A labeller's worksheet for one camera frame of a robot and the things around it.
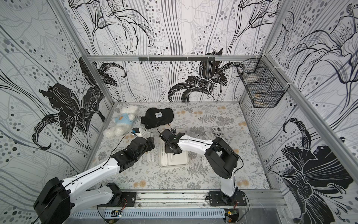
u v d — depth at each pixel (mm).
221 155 511
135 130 721
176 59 922
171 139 664
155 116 1047
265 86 886
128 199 732
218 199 721
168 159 861
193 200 733
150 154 882
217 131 961
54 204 411
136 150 616
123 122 983
